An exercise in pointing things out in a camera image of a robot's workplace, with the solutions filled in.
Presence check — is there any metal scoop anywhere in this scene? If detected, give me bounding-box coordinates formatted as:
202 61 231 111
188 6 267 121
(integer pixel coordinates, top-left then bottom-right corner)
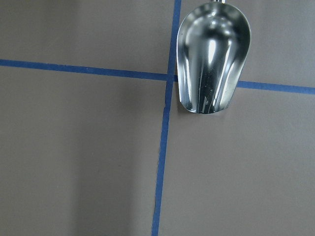
176 0 251 114

